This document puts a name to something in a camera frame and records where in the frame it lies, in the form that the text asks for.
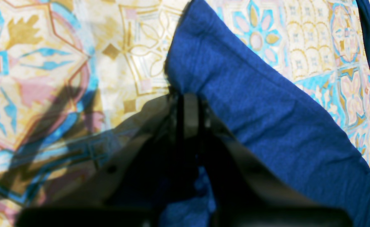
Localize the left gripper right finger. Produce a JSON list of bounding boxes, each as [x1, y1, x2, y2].
[[184, 94, 353, 227]]

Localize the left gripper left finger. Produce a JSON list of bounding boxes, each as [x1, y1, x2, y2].
[[15, 95, 182, 227]]

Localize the blue long-sleeve T-shirt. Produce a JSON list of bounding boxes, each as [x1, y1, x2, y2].
[[166, 0, 370, 227]]

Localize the patterned tile tablecloth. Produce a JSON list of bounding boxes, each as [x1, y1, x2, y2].
[[0, 0, 370, 227]]

